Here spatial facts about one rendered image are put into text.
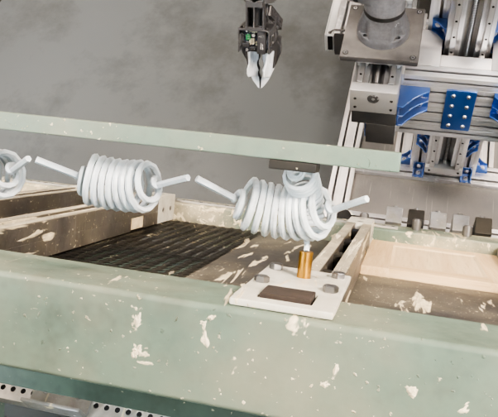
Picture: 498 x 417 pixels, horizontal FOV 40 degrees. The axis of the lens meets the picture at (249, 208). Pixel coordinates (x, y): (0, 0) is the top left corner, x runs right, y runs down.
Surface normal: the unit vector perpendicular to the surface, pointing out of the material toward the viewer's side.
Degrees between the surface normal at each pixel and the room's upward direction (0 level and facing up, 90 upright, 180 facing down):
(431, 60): 0
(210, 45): 0
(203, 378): 38
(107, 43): 0
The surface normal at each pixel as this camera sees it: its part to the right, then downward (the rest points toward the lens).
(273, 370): -0.23, 0.08
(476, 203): -0.11, -0.55
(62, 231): 0.97, 0.12
